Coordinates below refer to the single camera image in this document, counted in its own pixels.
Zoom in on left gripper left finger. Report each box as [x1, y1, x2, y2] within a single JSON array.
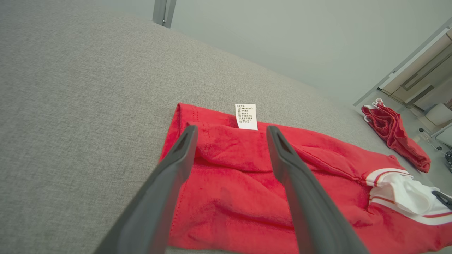
[[94, 125, 198, 254]]

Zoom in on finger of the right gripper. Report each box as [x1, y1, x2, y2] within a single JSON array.
[[432, 190, 452, 210]]

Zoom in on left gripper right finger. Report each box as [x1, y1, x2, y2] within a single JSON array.
[[266, 125, 369, 254]]

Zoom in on red shorts with 23 print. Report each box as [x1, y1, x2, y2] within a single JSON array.
[[361, 98, 432, 173]]

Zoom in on red garment with white waistband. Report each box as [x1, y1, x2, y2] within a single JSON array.
[[159, 102, 452, 254]]

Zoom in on beige wooden cabinet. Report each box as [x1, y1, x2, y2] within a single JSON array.
[[380, 30, 452, 106]]

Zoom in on grey fabric sofa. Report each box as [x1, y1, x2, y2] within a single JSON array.
[[0, 0, 438, 254]]

